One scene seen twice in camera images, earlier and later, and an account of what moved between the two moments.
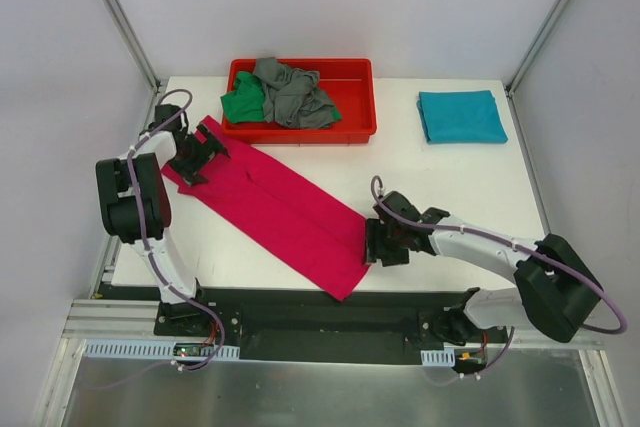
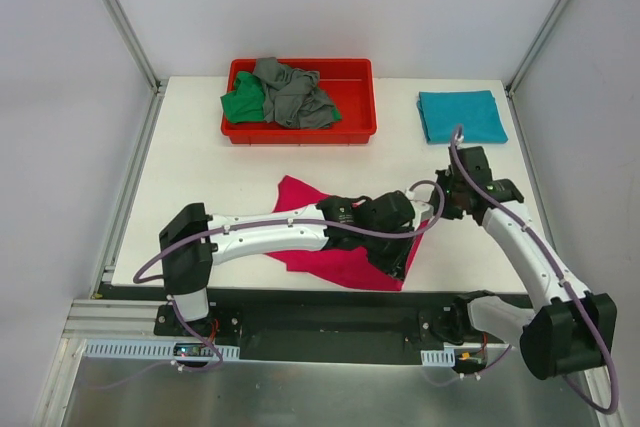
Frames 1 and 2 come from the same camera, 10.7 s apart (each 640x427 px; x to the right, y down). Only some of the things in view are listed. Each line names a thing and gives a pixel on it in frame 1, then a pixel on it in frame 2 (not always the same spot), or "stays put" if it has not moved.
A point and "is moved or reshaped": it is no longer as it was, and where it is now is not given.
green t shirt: x=246 y=103 stays put
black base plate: x=270 y=324 stays put
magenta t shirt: x=314 y=237 is moved or reshaped
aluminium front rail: x=112 y=319 stays put
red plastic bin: x=349 y=84 stays put
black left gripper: x=201 y=154 -> x=391 y=261
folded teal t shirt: x=461 y=117 stays put
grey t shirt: x=291 y=95 stays put
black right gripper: x=376 y=242 -> x=459 y=198
